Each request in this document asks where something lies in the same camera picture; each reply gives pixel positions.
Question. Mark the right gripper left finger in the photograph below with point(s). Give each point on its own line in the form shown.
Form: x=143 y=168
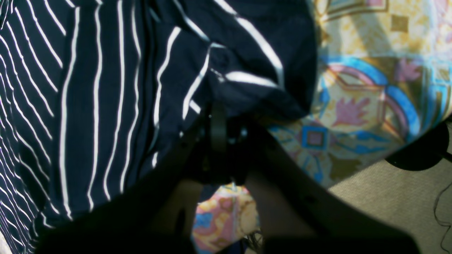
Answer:
x=156 y=215

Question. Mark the patterned colourful tablecloth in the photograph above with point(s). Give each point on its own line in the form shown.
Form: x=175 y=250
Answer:
x=339 y=83

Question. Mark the black round lamp base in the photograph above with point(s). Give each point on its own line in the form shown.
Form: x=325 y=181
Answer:
x=424 y=153

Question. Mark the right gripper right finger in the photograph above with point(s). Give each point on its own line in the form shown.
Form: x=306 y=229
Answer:
x=297 y=215

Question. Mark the navy white striped T-shirt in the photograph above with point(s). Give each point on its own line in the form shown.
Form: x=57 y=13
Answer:
x=94 y=93

